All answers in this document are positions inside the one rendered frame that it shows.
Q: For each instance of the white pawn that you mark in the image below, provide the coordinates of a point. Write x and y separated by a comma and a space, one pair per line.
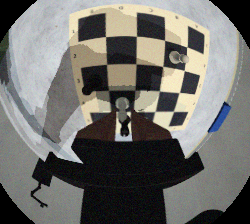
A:
175, 57

